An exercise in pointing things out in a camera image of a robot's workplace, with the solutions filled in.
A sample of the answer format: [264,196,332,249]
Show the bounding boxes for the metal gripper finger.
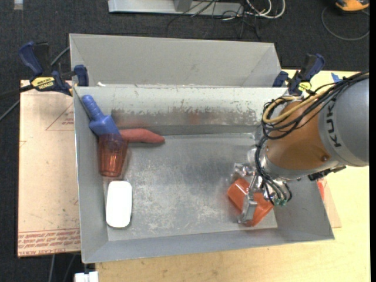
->
[248,200,259,221]
[237,194,251,224]

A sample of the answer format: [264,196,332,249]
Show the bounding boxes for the orange box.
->
[227,177,275,227]

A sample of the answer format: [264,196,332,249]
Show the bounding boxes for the grey metal bin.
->
[69,33,335,264]

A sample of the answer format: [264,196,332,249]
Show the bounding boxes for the red-brown toy sweet potato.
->
[119,128,166,145]

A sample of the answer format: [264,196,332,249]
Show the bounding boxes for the white flat rounded block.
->
[105,180,133,229]

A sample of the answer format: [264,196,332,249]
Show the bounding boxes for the orange clear plastic cup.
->
[97,133,129,178]

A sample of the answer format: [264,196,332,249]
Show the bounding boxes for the blue spray bottle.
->
[81,95,122,137]

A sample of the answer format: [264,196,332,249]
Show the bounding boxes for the brown cardboard board red print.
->
[17,79,82,258]

